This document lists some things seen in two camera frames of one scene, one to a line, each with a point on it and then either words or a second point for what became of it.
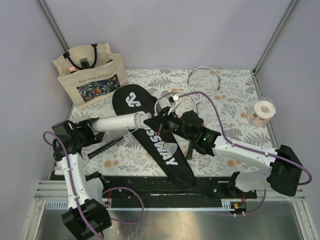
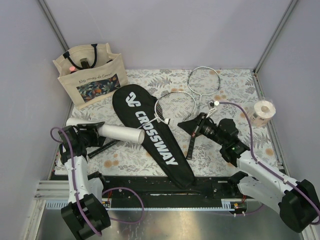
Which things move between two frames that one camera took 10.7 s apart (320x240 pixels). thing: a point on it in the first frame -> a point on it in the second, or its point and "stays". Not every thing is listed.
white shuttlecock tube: x=115 y=122 -> x=112 y=131
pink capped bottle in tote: x=72 y=68 stays
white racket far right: x=202 y=81 stays
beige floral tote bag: x=90 y=73 stays
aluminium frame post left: x=53 y=25 stays
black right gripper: x=154 y=123 -> x=190 y=126
